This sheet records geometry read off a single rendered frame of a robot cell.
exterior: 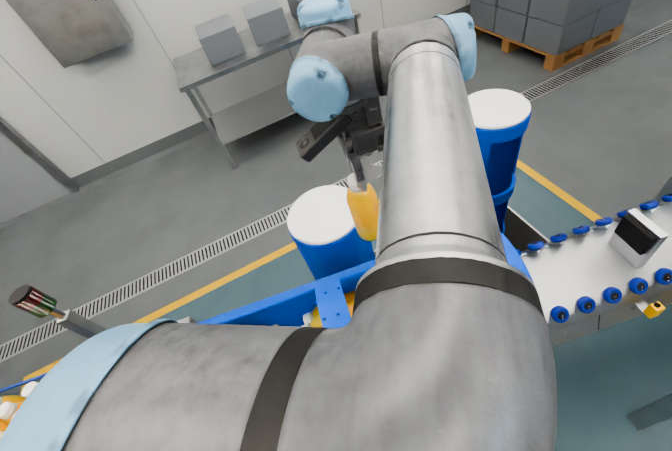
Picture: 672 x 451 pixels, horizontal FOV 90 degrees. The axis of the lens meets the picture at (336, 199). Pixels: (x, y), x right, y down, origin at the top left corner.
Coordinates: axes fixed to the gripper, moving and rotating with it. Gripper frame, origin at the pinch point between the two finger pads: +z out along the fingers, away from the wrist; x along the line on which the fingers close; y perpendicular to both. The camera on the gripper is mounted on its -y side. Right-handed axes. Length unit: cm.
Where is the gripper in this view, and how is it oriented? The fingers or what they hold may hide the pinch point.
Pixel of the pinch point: (357, 180)
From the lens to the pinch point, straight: 71.8
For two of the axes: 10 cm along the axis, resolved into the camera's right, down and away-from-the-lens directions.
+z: 2.4, 6.4, 7.3
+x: -2.7, -6.8, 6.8
